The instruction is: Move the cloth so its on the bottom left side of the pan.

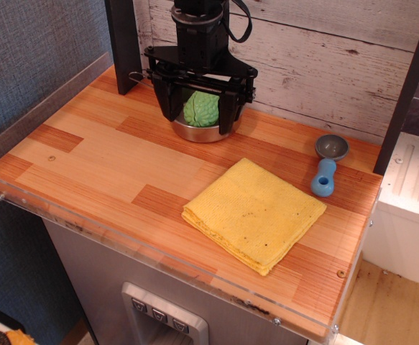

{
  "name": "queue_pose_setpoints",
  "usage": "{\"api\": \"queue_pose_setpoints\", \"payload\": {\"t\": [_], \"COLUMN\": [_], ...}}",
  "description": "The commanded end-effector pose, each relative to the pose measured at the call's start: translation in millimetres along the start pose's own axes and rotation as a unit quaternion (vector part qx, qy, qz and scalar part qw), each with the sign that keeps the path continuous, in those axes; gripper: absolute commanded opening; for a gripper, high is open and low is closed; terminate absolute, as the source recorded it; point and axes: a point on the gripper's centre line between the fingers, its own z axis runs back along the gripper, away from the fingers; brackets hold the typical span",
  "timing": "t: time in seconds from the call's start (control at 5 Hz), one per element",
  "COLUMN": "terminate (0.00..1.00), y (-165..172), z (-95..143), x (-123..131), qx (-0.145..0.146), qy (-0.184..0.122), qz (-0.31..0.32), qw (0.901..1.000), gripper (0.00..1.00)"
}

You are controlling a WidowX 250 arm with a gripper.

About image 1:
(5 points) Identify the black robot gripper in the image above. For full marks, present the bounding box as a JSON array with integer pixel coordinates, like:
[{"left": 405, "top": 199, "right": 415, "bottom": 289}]
[{"left": 145, "top": 19, "right": 257, "bottom": 134}]

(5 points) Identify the clear acrylic table guard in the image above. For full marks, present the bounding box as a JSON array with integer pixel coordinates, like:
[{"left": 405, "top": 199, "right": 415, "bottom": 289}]
[{"left": 0, "top": 68, "right": 382, "bottom": 344}]

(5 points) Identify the green bumpy toy vegetable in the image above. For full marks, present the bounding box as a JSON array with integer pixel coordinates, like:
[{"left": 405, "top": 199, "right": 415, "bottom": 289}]
[{"left": 183, "top": 91, "right": 219, "bottom": 127}]

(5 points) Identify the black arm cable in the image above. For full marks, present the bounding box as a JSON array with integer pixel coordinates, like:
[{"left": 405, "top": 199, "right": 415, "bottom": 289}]
[{"left": 218, "top": 0, "right": 253, "bottom": 43}]

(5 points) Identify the blue grey toy scoop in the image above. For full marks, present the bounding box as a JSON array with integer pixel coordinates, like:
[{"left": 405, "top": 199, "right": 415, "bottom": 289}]
[{"left": 310, "top": 134, "right": 350, "bottom": 197}]

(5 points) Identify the yellow cloth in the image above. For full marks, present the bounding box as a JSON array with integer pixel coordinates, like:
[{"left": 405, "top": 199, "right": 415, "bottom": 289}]
[{"left": 182, "top": 158, "right": 326, "bottom": 276}]

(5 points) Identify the silver water dispenser panel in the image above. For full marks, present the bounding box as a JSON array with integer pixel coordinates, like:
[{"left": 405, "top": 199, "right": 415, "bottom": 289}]
[{"left": 121, "top": 282, "right": 209, "bottom": 344}]

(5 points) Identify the orange black object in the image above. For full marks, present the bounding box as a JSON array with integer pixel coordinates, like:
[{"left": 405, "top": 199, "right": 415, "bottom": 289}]
[{"left": 0, "top": 329, "right": 36, "bottom": 345}]

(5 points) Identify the dark shelf post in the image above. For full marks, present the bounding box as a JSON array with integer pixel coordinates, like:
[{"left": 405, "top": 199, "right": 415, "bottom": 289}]
[
  {"left": 373, "top": 40, "right": 419, "bottom": 175},
  {"left": 104, "top": 0, "right": 142, "bottom": 95}
]

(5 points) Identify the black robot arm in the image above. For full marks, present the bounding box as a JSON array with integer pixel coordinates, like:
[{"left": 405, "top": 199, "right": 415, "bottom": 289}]
[{"left": 144, "top": 1, "right": 257, "bottom": 142}]

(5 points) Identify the white toy sink unit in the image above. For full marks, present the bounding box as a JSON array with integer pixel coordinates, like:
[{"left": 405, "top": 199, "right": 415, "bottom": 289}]
[{"left": 360, "top": 52, "right": 419, "bottom": 288}]

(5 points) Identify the dark left shelf post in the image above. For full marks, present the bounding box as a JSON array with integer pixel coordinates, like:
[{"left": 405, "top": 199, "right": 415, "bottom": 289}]
[{"left": 104, "top": 0, "right": 142, "bottom": 95}]

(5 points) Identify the grey toy fridge cabinet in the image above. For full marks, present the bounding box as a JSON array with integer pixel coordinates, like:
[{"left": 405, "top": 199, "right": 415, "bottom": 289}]
[{"left": 44, "top": 221, "right": 307, "bottom": 344}]

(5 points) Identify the small steel pan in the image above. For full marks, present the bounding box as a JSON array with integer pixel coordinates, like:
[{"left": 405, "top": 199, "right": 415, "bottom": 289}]
[{"left": 128, "top": 71, "right": 247, "bottom": 144}]

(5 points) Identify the dark right shelf post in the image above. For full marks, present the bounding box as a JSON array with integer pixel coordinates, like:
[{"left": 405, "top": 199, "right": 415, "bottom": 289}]
[{"left": 373, "top": 40, "right": 419, "bottom": 175}]

